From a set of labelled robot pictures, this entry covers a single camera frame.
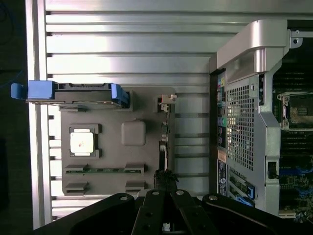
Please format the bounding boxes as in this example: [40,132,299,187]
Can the black intrusion switch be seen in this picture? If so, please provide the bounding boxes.
[267,161,279,179]

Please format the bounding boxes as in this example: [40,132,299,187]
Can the green motherboard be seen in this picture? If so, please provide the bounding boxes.
[271,70,313,217]

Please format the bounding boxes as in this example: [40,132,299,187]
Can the green RAM stick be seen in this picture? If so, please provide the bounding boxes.
[84,167,127,173]

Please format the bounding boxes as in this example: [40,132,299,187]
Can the open black grey PC case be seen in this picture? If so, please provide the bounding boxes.
[209,19,313,218]

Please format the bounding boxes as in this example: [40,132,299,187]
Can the grey plastic parts rack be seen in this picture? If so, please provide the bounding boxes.
[58,85,177,196]

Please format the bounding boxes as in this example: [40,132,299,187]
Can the hard disk in blue carrier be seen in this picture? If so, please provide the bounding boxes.
[11,82,130,110]

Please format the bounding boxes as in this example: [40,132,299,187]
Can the CPU socket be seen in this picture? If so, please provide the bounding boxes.
[276,92,313,130]

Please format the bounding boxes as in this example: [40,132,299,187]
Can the silver CPU chip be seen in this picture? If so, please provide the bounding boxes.
[70,126,95,155]

